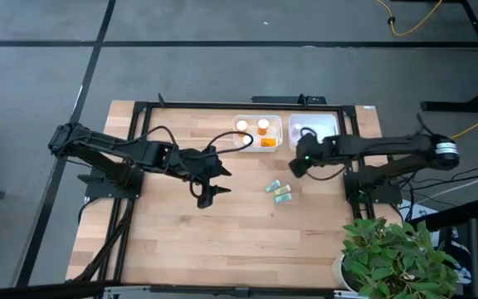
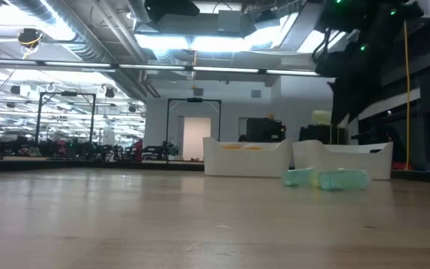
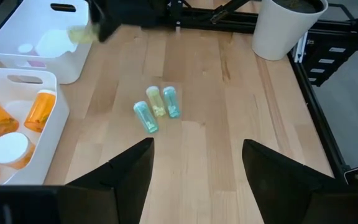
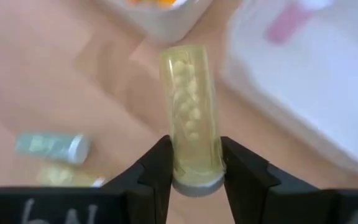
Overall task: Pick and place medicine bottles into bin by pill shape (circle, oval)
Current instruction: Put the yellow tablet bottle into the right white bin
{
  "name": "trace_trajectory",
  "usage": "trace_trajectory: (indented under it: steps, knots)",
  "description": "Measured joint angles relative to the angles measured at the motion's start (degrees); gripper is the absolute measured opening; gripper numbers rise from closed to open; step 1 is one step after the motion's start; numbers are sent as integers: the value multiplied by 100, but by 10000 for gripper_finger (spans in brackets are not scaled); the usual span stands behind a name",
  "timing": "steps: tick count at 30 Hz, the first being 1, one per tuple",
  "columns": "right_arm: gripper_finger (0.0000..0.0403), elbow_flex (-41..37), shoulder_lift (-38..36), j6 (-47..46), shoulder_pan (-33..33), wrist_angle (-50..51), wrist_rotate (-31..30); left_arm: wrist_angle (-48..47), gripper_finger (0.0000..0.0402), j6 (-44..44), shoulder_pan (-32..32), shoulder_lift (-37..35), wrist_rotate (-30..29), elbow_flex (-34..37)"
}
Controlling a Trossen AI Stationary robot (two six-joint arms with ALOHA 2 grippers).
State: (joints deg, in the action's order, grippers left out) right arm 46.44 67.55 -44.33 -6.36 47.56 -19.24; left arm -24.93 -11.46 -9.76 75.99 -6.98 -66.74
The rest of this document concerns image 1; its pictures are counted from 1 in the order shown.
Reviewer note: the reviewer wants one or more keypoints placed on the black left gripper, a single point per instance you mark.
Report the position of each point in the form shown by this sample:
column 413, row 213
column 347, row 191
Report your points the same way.
column 193, row 164

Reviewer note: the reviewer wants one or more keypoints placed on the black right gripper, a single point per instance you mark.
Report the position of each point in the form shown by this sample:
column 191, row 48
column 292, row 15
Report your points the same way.
column 324, row 150

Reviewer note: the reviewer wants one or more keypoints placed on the teal pill bottle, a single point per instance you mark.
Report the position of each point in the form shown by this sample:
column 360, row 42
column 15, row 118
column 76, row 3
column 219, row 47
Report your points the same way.
column 272, row 185
column 283, row 198
column 282, row 190

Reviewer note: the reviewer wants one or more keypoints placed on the orange pill bottle white cap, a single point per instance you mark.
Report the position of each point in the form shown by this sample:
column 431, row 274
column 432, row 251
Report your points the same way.
column 263, row 125
column 269, row 142
column 247, row 140
column 242, row 125

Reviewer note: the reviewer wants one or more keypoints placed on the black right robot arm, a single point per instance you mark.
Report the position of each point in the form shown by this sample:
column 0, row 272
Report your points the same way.
column 388, row 145

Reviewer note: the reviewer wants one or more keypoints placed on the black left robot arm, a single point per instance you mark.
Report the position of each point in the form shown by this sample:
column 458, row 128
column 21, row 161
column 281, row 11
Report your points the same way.
column 110, row 145

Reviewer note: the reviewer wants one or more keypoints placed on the white plastic bin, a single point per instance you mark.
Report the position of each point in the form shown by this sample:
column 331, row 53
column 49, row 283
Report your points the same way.
column 320, row 122
column 276, row 124

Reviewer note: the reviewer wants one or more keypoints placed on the black mounting bar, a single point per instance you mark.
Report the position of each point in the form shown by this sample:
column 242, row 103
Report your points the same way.
column 284, row 99

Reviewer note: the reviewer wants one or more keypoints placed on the white plant pot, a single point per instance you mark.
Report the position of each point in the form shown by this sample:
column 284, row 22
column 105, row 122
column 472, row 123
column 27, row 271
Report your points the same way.
column 338, row 274

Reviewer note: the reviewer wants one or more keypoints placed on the green leafy plant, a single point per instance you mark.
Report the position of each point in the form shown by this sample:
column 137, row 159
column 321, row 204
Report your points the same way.
column 392, row 261

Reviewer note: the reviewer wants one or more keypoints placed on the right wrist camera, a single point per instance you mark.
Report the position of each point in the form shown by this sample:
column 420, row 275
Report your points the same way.
column 305, row 147

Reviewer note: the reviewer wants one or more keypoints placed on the black aluminium table frame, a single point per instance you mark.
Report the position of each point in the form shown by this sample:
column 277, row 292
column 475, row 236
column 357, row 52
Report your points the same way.
column 243, row 106

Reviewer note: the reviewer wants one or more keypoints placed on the black and silver rail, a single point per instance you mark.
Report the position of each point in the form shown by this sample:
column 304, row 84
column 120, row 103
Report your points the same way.
column 239, row 290

